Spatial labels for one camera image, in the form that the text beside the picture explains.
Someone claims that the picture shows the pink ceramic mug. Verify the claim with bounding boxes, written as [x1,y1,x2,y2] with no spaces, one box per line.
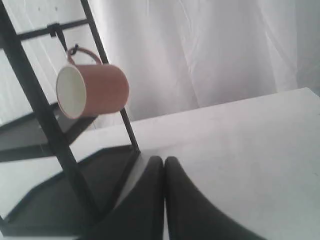
[55,45,129,119]

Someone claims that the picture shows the black metal hook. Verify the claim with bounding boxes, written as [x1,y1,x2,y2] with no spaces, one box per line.
[47,23,68,52]

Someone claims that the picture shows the white backdrop curtain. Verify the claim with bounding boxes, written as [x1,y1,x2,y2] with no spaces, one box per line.
[0,0,320,125]

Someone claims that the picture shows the black metal two-tier rack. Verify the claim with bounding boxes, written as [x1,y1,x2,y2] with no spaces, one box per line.
[0,0,140,235]

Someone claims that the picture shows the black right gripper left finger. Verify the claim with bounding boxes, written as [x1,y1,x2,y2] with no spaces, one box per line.
[82,156,164,240]

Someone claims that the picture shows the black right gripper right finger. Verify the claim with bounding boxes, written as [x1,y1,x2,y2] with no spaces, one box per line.
[164,156,260,240]

